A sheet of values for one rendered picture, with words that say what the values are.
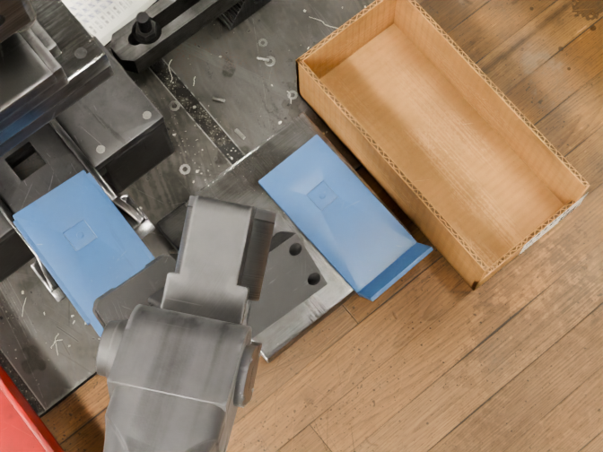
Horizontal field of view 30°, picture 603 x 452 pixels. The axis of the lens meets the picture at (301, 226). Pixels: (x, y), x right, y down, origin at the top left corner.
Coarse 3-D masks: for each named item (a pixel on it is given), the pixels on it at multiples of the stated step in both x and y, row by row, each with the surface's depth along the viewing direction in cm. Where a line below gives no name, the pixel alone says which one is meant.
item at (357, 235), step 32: (288, 160) 102; (320, 160) 102; (288, 192) 101; (352, 192) 101; (320, 224) 100; (352, 224) 100; (384, 224) 100; (352, 256) 99; (384, 256) 99; (416, 256) 96; (384, 288) 95
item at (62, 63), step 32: (32, 0) 83; (32, 32) 77; (64, 32) 82; (0, 64) 77; (32, 64) 76; (64, 64) 81; (96, 64) 81; (0, 96) 76; (32, 96) 77; (64, 96) 82; (0, 128) 77; (32, 128) 83
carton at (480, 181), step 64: (384, 0) 101; (320, 64) 103; (384, 64) 106; (448, 64) 103; (384, 128) 104; (448, 128) 104; (512, 128) 100; (448, 192) 102; (512, 192) 102; (576, 192) 98; (448, 256) 100; (512, 256) 99
